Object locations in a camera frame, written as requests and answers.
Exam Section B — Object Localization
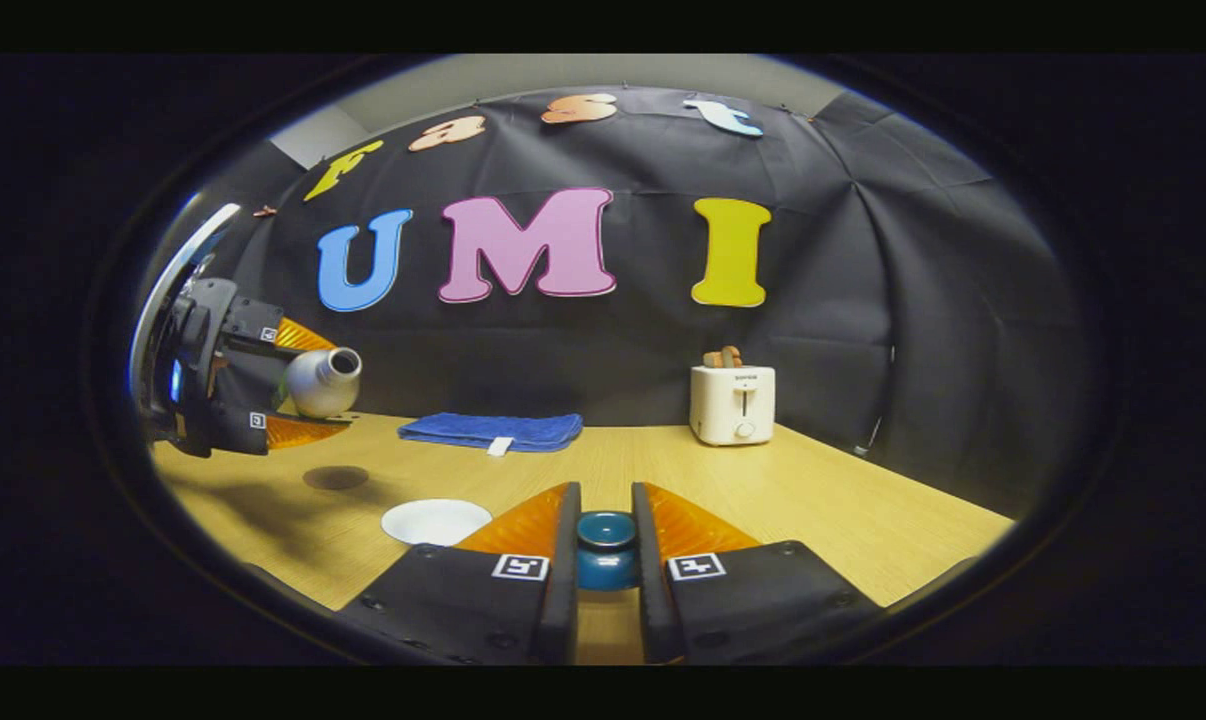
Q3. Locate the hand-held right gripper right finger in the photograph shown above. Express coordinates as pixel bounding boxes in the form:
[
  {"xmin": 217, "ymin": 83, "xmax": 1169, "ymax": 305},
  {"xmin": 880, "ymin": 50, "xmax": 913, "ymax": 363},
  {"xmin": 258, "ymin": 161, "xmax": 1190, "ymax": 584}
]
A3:
[{"xmin": 631, "ymin": 482, "xmax": 884, "ymax": 666}]

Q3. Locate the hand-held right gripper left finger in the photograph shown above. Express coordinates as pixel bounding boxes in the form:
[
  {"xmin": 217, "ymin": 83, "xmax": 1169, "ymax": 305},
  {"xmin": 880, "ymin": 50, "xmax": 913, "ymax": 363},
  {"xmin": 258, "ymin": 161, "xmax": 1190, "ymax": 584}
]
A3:
[{"xmin": 338, "ymin": 482, "xmax": 582, "ymax": 666}]

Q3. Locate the blue teacup lid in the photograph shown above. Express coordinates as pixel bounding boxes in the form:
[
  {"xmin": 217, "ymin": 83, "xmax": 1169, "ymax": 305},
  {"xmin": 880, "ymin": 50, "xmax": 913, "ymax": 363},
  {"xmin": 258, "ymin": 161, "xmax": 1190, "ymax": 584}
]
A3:
[{"xmin": 575, "ymin": 510, "xmax": 639, "ymax": 591}]

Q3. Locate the green label silver water bottle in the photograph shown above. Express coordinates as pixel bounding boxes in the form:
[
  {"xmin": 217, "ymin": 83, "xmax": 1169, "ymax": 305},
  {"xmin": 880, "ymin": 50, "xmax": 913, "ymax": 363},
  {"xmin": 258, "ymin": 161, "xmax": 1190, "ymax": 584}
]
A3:
[{"xmin": 283, "ymin": 346, "xmax": 363, "ymax": 419}]

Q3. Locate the round brown coaster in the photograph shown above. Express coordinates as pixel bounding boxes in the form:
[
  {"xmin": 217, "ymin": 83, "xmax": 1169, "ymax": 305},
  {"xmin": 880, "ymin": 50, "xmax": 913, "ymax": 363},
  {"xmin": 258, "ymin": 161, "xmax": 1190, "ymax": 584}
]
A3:
[{"xmin": 303, "ymin": 465, "xmax": 370, "ymax": 491}]

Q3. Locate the blue teacup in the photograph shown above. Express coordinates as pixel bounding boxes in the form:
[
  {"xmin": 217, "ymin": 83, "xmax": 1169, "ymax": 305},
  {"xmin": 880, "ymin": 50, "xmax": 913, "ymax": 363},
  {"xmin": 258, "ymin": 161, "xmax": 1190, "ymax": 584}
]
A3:
[{"xmin": 381, "ymin": 499, "xmax": 493, "ymax": 547}]

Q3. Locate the folded blue towel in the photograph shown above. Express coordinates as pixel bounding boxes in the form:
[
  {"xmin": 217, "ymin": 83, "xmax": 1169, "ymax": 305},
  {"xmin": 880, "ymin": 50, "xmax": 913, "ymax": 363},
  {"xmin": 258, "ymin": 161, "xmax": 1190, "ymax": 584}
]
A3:
[{"xmin": 397, "ymin": 412, "xmax": 584, "ymax": 457}]

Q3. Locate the white toaster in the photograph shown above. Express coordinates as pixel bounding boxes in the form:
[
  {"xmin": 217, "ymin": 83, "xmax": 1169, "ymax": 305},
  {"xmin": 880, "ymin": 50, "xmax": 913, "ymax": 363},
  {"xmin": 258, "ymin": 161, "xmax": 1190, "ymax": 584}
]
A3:
[{"xmin": 689, "ymin": 365, "xmax": 776, "ymax": 447}]

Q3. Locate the black backdrop cloth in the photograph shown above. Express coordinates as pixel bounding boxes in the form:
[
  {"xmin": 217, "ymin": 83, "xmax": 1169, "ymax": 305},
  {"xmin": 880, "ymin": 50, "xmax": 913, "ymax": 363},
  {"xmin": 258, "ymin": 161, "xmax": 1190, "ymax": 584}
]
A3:
[{"xmin": 128, "ymin": 88, "xmax": 1099, "ymax": 521}]

